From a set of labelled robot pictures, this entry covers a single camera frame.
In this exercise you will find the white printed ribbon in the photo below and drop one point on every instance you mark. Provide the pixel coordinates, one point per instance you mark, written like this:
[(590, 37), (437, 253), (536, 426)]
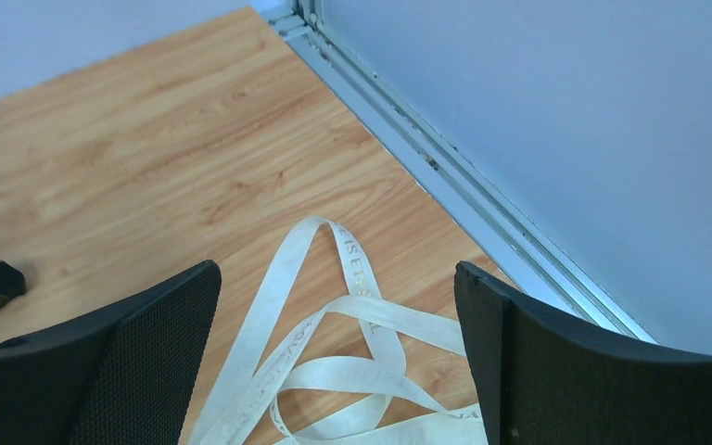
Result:
[(392, 409)]

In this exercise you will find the aluminium frame rail right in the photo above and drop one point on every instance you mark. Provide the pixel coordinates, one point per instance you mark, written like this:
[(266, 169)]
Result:
[(521, 250)]

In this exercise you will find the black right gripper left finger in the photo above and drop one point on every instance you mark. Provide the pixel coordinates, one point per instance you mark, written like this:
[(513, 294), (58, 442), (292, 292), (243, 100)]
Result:
[(123, 374)]

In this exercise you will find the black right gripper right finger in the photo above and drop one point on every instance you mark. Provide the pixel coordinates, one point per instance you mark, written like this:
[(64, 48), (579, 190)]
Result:
[(544, 376)]

